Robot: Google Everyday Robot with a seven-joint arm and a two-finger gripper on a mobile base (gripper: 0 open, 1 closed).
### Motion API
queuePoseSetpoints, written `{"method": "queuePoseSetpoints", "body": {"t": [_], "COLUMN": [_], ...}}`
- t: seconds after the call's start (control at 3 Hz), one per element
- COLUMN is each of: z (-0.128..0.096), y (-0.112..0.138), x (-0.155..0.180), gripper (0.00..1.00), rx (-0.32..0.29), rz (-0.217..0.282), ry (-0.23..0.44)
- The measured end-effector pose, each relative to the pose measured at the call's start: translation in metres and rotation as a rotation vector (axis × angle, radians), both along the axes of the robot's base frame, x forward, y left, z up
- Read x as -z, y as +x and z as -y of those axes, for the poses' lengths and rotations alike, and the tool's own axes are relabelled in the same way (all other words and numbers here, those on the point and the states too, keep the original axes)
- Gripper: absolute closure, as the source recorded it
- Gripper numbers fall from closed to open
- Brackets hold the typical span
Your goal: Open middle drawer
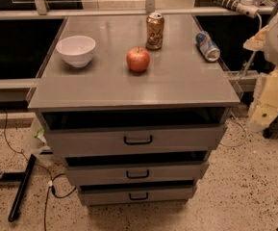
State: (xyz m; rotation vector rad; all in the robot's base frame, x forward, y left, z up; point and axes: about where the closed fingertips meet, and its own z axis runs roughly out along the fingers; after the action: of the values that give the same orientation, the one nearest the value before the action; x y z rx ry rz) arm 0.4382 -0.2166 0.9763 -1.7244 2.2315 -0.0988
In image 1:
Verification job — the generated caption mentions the plastic bag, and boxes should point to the plastic bag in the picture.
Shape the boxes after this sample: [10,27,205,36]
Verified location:
[25,117,50,156]

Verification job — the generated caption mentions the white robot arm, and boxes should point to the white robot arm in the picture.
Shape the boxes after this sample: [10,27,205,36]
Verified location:
[243,12,278,132]

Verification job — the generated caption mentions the white power strip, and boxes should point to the white power strip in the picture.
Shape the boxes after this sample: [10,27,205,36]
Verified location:
[210,0,259,18]

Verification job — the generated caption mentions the grey bottom drawer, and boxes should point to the grey bottom drawer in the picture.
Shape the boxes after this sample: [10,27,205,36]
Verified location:
[78,180,196,206]

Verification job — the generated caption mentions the grey top drawer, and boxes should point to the grey top drawer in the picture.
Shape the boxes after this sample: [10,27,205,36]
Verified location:
[38,107,228,158]

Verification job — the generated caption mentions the black floor cable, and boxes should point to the black floor cable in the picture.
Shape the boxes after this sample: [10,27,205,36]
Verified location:
[2,109,77,231]

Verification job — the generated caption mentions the white ceramic bowl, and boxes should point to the white ceramic bowl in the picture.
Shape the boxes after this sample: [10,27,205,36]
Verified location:
[56,36,96,67]

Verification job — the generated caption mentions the red apple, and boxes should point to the red apple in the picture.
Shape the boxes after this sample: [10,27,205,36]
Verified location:
[126,47,150,72]

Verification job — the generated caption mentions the grey drawer cabinet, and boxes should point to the grey drawer cabinet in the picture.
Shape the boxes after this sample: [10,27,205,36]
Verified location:
[26,13,244,207]

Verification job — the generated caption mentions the white cable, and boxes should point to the white cable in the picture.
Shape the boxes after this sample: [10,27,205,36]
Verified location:
[218,13,264,148]

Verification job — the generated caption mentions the black floor bar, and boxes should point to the black floor bar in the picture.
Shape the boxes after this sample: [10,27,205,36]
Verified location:
[8,155,36,222]

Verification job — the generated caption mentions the blue soda can lying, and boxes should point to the blue soda can lying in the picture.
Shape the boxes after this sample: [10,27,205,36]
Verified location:
[195,31,220,62]

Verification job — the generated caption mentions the gold soda can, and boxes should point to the gold soda can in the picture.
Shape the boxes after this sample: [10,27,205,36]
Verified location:
[145,13,164,50]

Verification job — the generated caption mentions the grey drawer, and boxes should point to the grey drawer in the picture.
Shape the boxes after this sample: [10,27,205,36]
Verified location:
[38,107,228,158]
[78,180,196,206]
[65,151,209,186]

